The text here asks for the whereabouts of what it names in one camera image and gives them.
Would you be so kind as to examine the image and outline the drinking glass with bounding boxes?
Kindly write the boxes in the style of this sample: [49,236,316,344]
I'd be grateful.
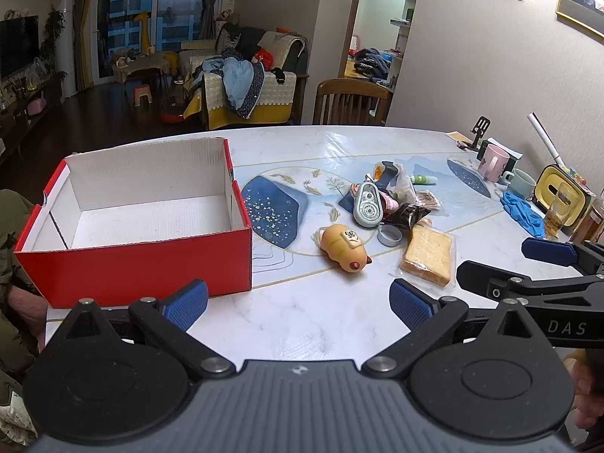
[542,188,574,240]

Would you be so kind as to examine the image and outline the teal mug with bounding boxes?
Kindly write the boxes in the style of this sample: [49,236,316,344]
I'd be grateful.
[501,168,538,200]

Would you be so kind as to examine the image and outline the green house plant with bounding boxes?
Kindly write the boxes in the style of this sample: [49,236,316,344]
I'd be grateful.
[40,8,68,81]

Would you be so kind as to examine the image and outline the light blue garment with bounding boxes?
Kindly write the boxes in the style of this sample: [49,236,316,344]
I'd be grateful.
[222,57,258,109]

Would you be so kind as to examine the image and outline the wall shelf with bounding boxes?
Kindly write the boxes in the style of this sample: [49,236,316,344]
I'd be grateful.
[391,0,420,25]

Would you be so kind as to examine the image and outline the small round metal tin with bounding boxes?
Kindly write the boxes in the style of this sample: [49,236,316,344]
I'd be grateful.
[377,224,403,247]

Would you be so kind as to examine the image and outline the amber glass jar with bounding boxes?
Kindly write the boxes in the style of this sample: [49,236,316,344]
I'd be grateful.
[571,189,604,246]

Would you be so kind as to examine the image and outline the curtain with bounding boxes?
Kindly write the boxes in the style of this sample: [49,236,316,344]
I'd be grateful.
[75,0,101,91]

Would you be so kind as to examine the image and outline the glass balcony door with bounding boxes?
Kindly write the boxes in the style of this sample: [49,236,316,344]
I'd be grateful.
[97,0,208,86]

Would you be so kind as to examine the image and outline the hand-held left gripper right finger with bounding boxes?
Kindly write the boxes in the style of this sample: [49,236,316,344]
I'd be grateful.
[361,278,555,379]

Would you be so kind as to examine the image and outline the pile of dark clothes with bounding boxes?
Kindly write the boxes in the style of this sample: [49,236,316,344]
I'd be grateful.
[344,47,404,88]

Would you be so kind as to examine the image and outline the sofa with beige cover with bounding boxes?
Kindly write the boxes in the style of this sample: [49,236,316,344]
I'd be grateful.
[182,26,310,130]

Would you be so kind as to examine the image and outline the white rolled paper tube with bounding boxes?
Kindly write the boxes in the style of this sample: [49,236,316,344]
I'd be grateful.
[527,112,564,168]

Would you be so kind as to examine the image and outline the person's right hand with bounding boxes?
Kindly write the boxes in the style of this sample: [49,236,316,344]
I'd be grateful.
[573,351,604,444]

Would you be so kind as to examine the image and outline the red cardboard box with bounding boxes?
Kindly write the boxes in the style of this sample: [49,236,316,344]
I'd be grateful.
[13,137,253,310]

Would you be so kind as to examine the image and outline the white paper box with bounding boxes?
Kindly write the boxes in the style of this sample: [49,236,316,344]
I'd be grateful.
[486,138,524,160]

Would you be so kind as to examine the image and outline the red floor item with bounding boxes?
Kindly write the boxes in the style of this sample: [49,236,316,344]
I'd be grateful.
[160,99,186,124]

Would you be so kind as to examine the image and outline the black phone stand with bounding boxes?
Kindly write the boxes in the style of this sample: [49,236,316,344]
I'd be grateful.
[460,116,492,150]

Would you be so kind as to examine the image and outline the yellow pig toy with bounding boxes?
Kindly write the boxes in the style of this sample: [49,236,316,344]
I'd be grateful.
[315,224,373,273]

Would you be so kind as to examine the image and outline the grey correction tape dispenser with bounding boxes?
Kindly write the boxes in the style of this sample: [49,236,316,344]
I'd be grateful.
[353,180,384,228]

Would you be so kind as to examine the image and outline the small table with cloth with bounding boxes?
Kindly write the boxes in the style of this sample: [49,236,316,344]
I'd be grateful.
[113,52,169,105]

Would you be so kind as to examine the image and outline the television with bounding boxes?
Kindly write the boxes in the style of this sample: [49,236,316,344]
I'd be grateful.
[0,15,39,81]

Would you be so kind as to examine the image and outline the pink mug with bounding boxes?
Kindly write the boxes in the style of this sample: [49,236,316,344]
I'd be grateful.
[478,145,511,182]

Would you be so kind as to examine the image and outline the brown patterned packet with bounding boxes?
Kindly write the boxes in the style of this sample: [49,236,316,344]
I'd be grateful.
[415,191,442,213]

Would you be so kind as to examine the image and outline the white tower air conditioner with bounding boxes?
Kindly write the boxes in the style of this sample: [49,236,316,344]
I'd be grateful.
[59,0,76,100]

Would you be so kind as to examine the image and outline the bread packet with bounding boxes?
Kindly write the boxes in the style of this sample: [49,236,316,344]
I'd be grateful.
[389,221,458,288]

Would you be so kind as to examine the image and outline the dark floral garment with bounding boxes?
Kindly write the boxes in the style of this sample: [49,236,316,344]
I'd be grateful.
[236,61,266,120]

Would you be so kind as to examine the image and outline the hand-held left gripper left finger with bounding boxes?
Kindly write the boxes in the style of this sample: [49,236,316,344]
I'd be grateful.
[52,279,236,381]

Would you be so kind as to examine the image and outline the yellow and black container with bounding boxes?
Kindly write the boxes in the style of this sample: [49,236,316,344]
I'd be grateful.
[533,164,596,227]

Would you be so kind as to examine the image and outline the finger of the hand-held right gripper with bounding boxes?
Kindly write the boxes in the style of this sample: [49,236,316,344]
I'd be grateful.
[457,260,604,300]
[521,238,604,275]

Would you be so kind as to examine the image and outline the dark snack packet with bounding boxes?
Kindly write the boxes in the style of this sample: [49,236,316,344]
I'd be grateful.
[381,203,431,228]

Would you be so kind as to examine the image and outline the blue rubber gloves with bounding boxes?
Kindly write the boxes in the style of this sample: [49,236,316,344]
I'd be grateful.
[500,191,545,238]

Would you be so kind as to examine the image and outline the dark television cabinet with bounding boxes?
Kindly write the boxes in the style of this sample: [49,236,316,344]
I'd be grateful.
[0,75,64,154]

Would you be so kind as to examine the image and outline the wooden chair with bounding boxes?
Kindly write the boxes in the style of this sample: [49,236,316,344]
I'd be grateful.
[312,78,394,126]

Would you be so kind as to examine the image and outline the person's olive green clothing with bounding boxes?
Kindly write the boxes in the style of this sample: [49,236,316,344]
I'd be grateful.
[0,189,48,447]

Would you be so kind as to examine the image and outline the yellow giraffe toy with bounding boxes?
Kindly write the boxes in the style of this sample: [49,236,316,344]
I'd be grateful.
[133,12,153,55]

